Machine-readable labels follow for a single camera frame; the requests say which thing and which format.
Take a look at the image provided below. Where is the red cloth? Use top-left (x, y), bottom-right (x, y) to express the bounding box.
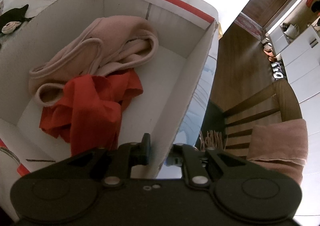
top-left (39, 69), bottom-right (143, 156)

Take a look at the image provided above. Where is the red white cardboard box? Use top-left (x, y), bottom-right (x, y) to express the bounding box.
top-left (1, 0), bottom-right (219, 221)

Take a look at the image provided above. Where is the pink knit garment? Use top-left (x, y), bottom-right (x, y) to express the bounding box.
top-left (29, 16), bottom-right (159, 107)

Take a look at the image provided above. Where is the black fabric pouch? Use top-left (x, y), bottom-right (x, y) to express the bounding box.
top-left (1, 4), bottom-right (32, 35)

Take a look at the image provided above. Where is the pink scarf on chair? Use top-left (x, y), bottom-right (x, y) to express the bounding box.
top-left (246, 119), bottom-right (308, 184)

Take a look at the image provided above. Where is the wooden chair with scarf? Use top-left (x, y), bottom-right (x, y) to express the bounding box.
top-left (195, 78), bottom-right (302, 159)

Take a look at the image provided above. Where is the blue patterned table mat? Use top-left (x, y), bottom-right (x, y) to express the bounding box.
top-left (174, 56), bottom-right (216, 146)

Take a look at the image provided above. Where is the white wall cabinet unit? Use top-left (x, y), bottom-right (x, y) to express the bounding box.
top-left (277, 0), bottom-right (319, 219)

